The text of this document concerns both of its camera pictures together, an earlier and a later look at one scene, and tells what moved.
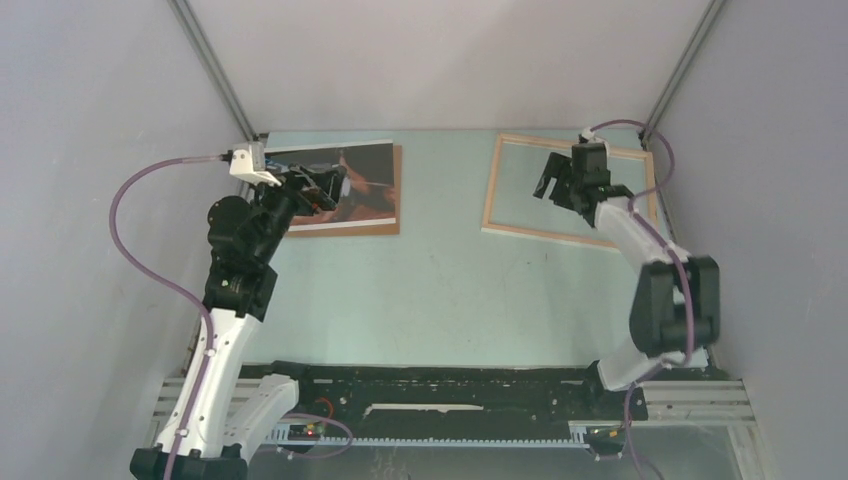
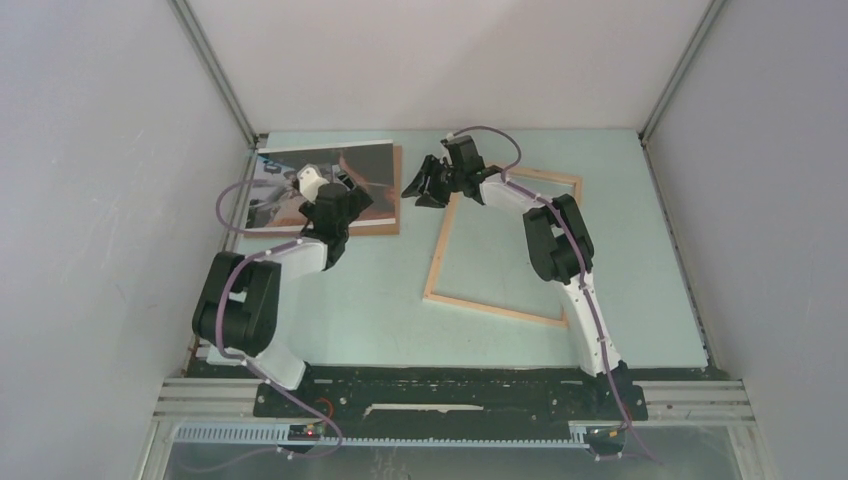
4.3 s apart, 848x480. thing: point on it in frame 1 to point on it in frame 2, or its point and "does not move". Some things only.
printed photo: x=367 y=193 does not move
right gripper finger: x=562 y=189 to x=431 y=165
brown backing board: x=366 y=230 does not move
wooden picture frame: x=489 y=226 to x=515 y=173
